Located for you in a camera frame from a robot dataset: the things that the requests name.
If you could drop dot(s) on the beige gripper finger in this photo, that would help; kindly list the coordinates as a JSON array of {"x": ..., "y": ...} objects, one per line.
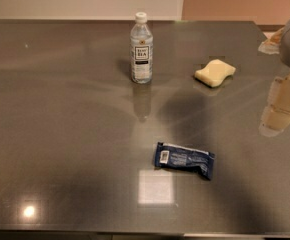
[
  {"x": 276, "y": 115},
  {"x": 272, "y": 43}
]

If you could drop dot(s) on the yellow sponge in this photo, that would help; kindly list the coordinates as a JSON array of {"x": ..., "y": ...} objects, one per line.
[{"x": 214, "y": 73}]

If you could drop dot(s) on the clear plastic water bottle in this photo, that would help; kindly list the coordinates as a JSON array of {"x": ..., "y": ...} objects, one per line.
[{"x": 141, "y": 50}]

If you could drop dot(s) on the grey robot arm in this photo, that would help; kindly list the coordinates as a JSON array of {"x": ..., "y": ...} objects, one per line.
[{"x": 284, "y": 49}]

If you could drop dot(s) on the blue rxbar blueberry wrapper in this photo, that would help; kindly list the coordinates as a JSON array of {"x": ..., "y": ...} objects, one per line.
[{"x": 186, "y": 159}]

